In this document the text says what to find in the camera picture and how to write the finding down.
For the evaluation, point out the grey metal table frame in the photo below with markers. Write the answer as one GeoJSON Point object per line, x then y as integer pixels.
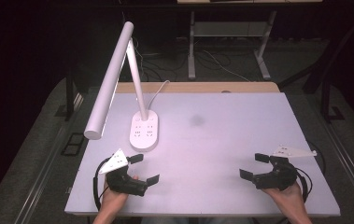
{"type": "Point", "coordinates": [227, 29]}

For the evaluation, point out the person's left hand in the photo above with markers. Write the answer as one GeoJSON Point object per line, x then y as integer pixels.
{"type": "Point", "coordinates": [112, 200]}

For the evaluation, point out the metal floor rail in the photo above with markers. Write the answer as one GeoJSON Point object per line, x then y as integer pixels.
{"type": "Point", "coordinates": [40, 186]}
{"type": "Point", "coordinates": [349, 158]}

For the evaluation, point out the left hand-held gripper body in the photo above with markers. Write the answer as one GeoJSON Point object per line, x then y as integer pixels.
{"type": "Point", "coordinates": [124, 184]}

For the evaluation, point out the white table mat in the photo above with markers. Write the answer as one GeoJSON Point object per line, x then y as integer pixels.
{"type": "Point", "coordinates": [215, 149]}

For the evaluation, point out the person's right hand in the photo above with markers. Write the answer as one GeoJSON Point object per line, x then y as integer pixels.
{"type": "Point", "coordinates": [288, 197]}

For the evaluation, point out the white desk lamp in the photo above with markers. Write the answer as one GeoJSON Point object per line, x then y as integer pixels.
{"type": "Point", "coordinates": [109, 84]}

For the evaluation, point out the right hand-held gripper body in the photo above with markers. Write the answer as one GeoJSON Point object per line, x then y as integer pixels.
{"type": "Point", "coordinates": [279, 179]}

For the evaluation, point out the black floor frame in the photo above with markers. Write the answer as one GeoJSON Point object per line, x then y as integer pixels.
{"type": "Point", "coordinates": [73, 144]}

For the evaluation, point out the black stand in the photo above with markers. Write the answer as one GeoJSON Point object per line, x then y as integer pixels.
{"type": "Point", "coordinates": [327, 99]}
{"type": "Point", "coordinates": [69, 96]}

